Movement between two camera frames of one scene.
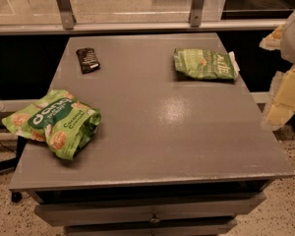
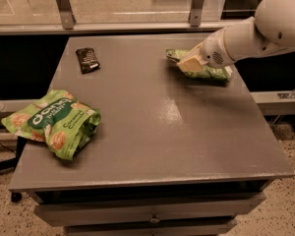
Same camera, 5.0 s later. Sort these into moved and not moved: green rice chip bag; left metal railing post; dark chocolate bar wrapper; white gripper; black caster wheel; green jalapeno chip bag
Moved: white gripper; green jalapeno chip bag
Not moved: green rice chip bag; left metal railing post; dark chocolate bar wrapper; black caster wheel
